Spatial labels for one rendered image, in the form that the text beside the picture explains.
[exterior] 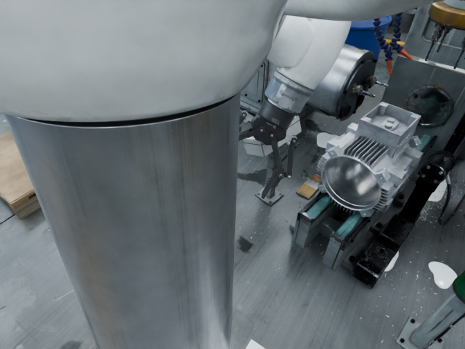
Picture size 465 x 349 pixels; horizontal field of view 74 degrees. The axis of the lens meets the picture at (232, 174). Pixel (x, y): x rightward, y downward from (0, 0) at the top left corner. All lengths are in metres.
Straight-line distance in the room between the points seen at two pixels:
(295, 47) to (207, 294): 0.52
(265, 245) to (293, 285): 0.14
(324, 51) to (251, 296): 0.59
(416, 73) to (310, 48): 0.66
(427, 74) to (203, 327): 1.12
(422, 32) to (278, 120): 0.78
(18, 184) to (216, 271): 2.30
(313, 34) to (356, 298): 0.62
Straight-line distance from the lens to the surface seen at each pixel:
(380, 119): 0.90
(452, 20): 1.02
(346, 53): 1.15
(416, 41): 1.34
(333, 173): 0.90
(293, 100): 0.65
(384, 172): 0.77
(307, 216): 0.83
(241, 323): 0.81
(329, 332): 0.83
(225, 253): 0.17
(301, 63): 0.63
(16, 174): 2.53
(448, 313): 0.76
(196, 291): 0.17
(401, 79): 1.25
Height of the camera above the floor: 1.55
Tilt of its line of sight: 42 degrees down
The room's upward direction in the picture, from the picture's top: straight up
